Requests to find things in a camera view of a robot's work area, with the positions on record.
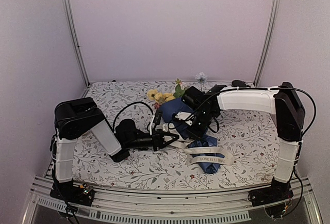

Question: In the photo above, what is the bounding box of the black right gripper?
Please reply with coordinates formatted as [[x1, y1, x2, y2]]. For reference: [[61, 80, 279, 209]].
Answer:
[[185, 110, 215, 142]]

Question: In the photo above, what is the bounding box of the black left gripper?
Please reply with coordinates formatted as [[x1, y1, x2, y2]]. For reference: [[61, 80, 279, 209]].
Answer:
[[125, 128, 179, 152]]

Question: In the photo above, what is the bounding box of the clear plastic wrap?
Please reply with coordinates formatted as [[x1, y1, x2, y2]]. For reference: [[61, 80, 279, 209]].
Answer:
[[162, 123, 235, 165]]

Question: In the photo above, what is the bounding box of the blue wrapping paper sheet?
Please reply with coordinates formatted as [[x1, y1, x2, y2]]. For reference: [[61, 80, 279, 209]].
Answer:
[[156, 97, 224, 175]]

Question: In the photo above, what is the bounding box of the white fake flower stem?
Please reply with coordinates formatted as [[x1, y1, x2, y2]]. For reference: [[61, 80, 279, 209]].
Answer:
[[173, 78, 190, 99]]

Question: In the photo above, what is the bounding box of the pale blue fake flower stem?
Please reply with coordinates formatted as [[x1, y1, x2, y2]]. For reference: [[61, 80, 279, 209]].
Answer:
[[194, 72, 208, 90]]

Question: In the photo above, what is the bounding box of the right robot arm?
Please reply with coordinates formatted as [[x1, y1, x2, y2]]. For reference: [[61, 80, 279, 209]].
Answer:
[[175, 82, 305, 202]]

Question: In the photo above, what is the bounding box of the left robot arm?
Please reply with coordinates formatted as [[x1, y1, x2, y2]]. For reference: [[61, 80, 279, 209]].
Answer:
[[50, 98, 179, 200]]

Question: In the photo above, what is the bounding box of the dark grey metal mug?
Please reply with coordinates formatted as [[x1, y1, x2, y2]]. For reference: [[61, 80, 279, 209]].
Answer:
[[231, 79, 250, 88]]

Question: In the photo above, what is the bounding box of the floral patterned tablecloth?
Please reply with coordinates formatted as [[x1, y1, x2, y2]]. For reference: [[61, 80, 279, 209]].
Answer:
[[53, 80, 294, 191]]

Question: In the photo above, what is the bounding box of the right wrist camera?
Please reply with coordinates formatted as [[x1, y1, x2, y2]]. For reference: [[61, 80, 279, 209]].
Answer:
[[174, 111, 195, 126]]

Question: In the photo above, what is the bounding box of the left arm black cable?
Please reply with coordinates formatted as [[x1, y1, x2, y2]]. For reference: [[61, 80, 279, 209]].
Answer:
[[112, 101, 155, 129]]

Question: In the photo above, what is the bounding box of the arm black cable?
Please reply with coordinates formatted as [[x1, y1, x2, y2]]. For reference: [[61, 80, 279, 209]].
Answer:
[[167, 87, 317, 142], [112, 101, 155, 129]]

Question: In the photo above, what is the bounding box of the front aluminium rail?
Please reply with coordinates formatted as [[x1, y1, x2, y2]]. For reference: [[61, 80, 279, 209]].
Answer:
[[25, 177, 325, 224]]

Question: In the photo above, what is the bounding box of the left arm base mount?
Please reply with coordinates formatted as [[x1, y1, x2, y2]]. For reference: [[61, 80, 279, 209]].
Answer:
[[49, 183, 95, 206]]

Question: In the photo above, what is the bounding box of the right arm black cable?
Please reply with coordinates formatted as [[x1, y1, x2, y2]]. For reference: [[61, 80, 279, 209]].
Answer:
[[167, 87, 317, 142]]

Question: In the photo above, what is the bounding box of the right aluminium frame post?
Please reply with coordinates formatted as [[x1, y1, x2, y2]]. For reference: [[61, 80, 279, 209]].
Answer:
[[253, 0, 281, 86]]

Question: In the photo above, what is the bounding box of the aluminium frame post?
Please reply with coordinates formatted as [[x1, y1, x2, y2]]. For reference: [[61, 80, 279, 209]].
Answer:
[[62, 0, 90, 87], [253, 0, 281, 86]]

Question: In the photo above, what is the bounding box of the left aluminium frame post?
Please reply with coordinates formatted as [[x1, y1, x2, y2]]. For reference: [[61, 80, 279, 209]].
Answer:
[[62, 0, 90, 87]]

